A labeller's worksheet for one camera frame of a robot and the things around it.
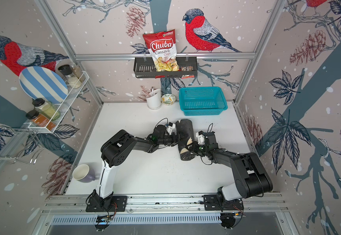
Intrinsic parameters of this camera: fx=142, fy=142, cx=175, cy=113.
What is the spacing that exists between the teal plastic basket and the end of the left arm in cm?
31

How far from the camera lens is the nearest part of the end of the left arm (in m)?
0.81

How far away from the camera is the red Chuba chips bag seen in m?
0.80
